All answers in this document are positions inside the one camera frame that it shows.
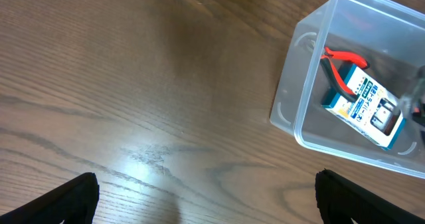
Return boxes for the teal white screwdriver set box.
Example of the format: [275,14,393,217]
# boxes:
[322,64,405,150]

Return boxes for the clear plastic container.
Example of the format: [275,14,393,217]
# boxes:
[270,0,424,177]

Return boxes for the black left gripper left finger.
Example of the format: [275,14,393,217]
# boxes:
[1,172,100,224]

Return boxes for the red handled cutting pliers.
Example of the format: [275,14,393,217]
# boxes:
[320,46,370,102]

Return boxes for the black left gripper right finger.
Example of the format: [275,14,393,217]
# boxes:
[315,169,424,224]

